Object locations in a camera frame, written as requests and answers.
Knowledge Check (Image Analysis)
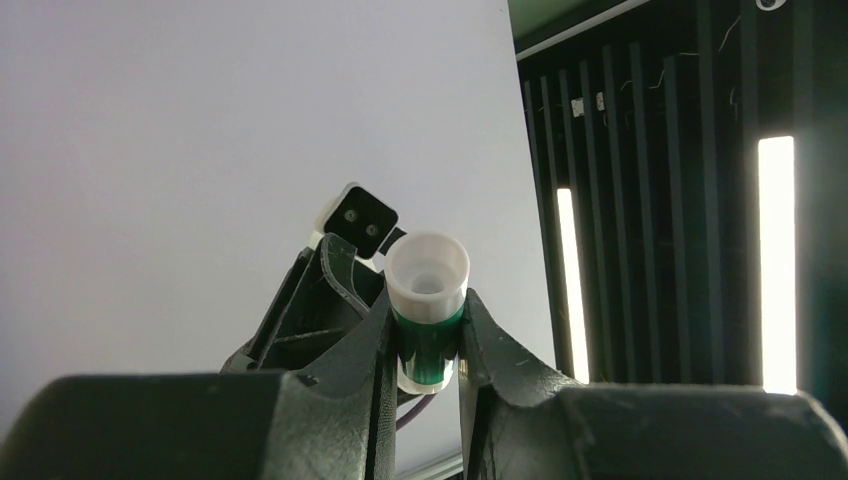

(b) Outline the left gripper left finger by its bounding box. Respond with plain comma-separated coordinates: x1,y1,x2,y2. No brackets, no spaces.
1,294,396,479

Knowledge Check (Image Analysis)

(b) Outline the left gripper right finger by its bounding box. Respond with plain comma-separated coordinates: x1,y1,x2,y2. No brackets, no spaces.
458,291,847,479

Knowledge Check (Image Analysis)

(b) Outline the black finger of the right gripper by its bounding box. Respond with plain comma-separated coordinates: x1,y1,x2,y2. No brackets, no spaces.
221,233,383,374

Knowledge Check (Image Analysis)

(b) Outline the green white glue stick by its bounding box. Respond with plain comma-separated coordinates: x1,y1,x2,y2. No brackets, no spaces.
384,232,471,395

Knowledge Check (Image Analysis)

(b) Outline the left ceiling light strip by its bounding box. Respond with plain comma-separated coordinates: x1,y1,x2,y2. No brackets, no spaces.
557,188,590,383

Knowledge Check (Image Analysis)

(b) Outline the ceiling light strip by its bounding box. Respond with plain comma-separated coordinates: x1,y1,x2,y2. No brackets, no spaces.
557,188,590,383
757,136,797,395

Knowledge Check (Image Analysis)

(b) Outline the right ceiling light strip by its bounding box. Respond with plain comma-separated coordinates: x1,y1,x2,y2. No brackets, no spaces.
757,136,797,395

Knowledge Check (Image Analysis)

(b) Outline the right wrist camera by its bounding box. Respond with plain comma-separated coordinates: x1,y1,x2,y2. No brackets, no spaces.
307,182,407,272

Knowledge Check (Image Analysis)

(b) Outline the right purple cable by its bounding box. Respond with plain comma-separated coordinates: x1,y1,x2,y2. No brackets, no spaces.
396,392,439,432

